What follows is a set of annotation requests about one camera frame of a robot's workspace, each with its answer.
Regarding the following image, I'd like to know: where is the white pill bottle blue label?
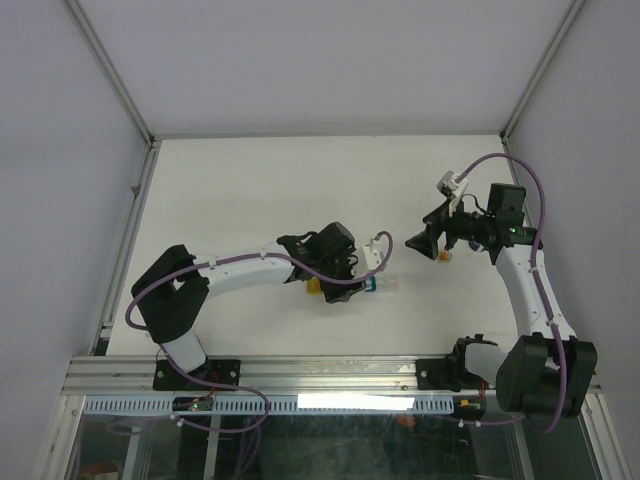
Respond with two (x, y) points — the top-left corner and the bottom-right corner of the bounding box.
(468, 241), (486, 252)

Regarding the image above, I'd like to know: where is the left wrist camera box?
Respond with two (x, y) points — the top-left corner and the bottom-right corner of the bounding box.
(360, 239), (386, 272)

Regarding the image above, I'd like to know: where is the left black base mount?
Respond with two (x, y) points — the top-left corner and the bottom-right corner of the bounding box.
(152, 357), (241, 392)

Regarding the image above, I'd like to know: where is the grey slotted cable duct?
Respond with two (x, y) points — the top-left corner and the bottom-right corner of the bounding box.
(84, 394), (454, 416)

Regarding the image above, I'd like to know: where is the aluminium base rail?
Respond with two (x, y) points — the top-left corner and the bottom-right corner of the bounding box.
(67, 353), (601, 401)

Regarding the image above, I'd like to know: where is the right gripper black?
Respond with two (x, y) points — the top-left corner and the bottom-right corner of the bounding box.
(405, 195), (494, 259)

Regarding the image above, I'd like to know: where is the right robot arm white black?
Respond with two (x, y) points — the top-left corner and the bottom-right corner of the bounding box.
(405, 180), (598, 418)

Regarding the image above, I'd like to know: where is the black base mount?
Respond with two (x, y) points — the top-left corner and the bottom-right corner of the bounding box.
(415, 334), (498, 392)
(152, 357), (241, 392)

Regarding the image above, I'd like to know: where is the aluminium frame post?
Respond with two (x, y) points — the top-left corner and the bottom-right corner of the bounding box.
(500, 0), (588, 140)
(62, 0), (155, 145)

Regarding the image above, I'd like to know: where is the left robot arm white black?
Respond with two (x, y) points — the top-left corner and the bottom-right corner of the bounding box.
(131, 222), (366, 389)

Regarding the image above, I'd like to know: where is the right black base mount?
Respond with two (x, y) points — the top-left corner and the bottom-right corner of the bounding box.
(415, 334), (498, 392)

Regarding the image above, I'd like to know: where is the left aluminium frame post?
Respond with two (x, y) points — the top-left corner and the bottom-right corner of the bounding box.
(62, 0), (155, 145)

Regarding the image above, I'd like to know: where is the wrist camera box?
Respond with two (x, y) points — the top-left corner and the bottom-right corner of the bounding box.
(360, 239), (386, 272)
(436, 171), (468, 216)

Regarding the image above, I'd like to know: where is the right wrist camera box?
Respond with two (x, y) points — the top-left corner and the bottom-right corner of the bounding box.
(436, 171), (468, 216)

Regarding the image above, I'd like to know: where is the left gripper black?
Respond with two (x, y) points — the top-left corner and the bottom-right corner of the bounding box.
(316, 249), (366, 303)

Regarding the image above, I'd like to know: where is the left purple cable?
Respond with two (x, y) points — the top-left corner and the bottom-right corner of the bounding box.
(124, 230), (394, 334)

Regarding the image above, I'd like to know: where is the weekly pill organizer box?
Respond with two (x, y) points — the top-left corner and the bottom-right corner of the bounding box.
(306, 274), (400, 295)

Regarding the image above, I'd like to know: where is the right aluminium frame post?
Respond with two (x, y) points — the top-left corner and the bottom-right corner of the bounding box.
(500, 0), (588, 140)

